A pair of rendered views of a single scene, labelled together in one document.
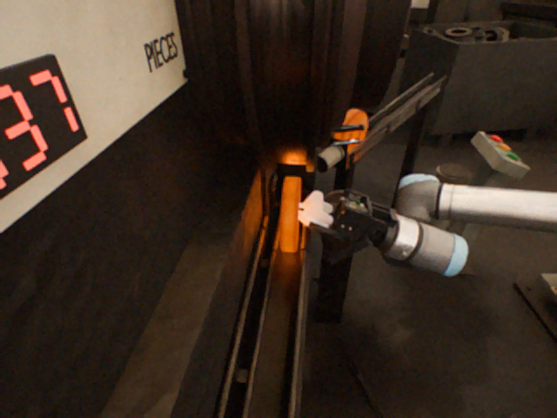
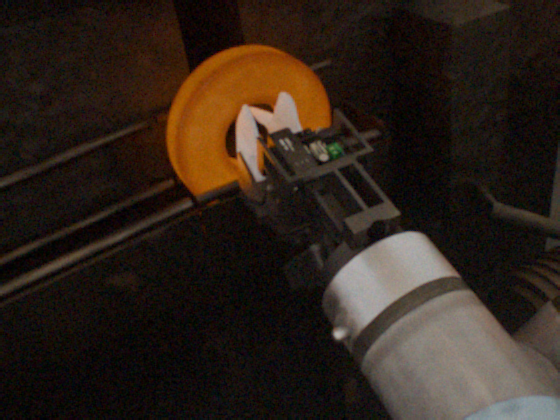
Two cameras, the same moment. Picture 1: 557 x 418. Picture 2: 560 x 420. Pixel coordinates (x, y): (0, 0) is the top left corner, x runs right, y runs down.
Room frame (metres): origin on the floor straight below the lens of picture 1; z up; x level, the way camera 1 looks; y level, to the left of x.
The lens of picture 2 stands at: (0.31, -0.49, 0.99)
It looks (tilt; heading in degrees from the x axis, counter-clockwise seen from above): 34 degrees down; 62
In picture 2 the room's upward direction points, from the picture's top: 10 degrees counter-clockwise
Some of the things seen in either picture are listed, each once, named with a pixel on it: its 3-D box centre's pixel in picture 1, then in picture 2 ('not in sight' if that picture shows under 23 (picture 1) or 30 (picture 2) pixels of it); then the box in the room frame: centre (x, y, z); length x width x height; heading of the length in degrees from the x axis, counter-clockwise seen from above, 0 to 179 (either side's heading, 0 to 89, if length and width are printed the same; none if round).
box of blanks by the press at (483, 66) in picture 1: (473, 80); not in sight; (2.81, -1.61, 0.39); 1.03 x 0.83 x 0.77; 98
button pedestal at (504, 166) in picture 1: (473, 210); not in sight; (1.12, -0.85, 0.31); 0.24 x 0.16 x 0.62; 173
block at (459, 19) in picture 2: (296, 179); (448, 110); (0.77, -0.05, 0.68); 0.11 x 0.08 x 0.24; 83
